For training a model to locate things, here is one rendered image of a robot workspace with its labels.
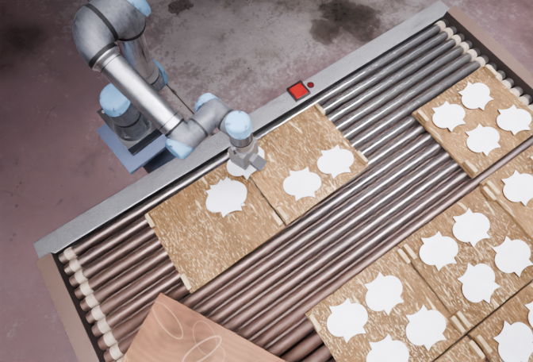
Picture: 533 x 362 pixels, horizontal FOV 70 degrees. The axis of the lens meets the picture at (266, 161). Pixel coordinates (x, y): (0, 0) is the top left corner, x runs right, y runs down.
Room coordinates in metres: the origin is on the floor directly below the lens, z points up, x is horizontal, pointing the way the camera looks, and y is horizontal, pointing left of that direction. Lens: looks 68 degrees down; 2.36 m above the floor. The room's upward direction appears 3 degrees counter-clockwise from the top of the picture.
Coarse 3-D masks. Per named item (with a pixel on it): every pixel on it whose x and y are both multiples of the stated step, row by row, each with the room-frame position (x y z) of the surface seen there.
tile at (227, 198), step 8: (232, 184) 0.47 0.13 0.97; (216, 192) 0.44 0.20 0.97; (224, 192) 0.44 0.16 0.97; (232, 192) 0.44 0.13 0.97; (240, 192) 0.44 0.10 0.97; (208, 200) 0.42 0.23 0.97; (216, 200) 0.41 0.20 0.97; (224, 200) 0.41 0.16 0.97; (232, 200) 0.41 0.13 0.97; (240, 200) 0.41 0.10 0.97; (216, 208) 0.38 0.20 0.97; (224, 208) 0.38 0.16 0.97; (232, 208) 0.38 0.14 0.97; (240, 208) 0.38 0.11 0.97; (224, 216) 0.35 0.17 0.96
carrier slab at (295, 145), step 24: (312, 120) 0.75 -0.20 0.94; (264, 144) 0.65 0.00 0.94; (288, 144) 0.64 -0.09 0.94; (312, 144) 0.63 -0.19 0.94; (336, 144) 0.63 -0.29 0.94; (264, 168) 0.54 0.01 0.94; (288, 168) 0.54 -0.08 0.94; (312, 168) 0.53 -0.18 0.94; (360, 168) 0.52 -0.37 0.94; (264, 192) 0.44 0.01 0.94; (288, 216) 0.35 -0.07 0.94
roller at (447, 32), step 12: (444, 36) 1.15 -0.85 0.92; (420, 48) 1.09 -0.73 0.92; (396, 60) 1.03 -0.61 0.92; (408, 60) 1.03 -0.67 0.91; (384, 72) 0.97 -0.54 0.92; (360, 84) 0.92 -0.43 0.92; (372, 84) 0.92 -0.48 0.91; (348, 96) 0.86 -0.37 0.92; (324, 108) 0.81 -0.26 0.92; (132, 228) 0.34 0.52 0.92; (144, 228) 0.34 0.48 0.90; (108, 240) 0.30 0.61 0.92; (120, 240) 0.30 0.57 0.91; (96, 252) 0.25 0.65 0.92; (72, 264) 0.21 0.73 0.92; (84, 264) 0.21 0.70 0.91
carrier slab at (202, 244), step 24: (216, 168) 0.55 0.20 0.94; (192, 192) 0.46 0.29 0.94; (168, 216) 0.37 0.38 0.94; (192, 216) 0.37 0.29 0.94; (216, 216) 0.36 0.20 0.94; (240, 216) 0.36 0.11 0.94; (264, 216) 0.35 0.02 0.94; (168, 240) 0.28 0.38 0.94; (192, 240) 0.28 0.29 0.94; (216, 240) 0.27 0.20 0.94; (240, 240) 0.27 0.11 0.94; (264, 240) 0.26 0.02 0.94; (192, 264) 0.19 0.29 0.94; (216, 264) 0.18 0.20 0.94; (192, 288) 0.11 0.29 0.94
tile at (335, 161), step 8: (328, 152) 0.59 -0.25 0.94; (336, 152) 0.59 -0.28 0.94; (344, 152) 0.59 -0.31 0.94; (320, 160) 0.56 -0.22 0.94; (328, 160) 0.56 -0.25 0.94; (336, 160) 0.56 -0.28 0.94; (344, 160) 0.55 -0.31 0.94; (352, 160) 0.55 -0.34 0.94; (320, 168) 0.53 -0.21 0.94; (328, 168) 0.52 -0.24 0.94; (336, 168) 0.52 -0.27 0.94; (344, 168) 0.52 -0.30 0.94
